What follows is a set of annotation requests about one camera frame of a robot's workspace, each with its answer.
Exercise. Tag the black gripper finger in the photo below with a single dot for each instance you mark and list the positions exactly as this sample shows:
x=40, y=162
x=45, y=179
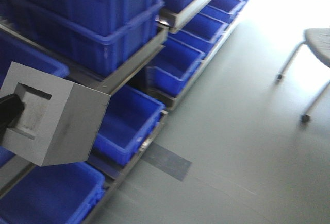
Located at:
x=11, y=109

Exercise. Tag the gray cube base with recess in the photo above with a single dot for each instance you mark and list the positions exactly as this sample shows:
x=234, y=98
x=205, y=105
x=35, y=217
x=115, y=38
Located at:
x=60, y=120

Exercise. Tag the gray chair with casters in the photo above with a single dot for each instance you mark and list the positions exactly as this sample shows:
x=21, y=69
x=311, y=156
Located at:
x=317, y=40

